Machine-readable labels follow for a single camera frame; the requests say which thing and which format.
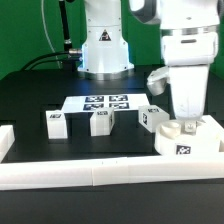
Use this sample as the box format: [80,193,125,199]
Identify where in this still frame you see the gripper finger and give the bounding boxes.
[184,121,196,134]

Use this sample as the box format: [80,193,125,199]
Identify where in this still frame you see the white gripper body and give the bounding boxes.
[161,32,218,120]

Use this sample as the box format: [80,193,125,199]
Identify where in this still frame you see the white round stool seat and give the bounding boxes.
[154,115,224,156]

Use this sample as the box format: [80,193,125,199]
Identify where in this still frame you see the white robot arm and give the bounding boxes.
[78,0,224,133]

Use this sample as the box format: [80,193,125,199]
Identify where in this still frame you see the white marker sheet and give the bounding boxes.
[62,93,149,113]

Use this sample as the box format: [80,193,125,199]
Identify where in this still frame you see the white U-shaped fence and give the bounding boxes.
[0,115,224,191]

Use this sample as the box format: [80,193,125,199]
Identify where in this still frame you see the black vertical hose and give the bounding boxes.
[58,0,73,51]

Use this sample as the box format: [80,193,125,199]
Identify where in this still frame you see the black cables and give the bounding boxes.
[20,50,83,72]

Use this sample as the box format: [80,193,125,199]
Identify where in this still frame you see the thin white cable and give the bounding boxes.
[40,0,63,70]

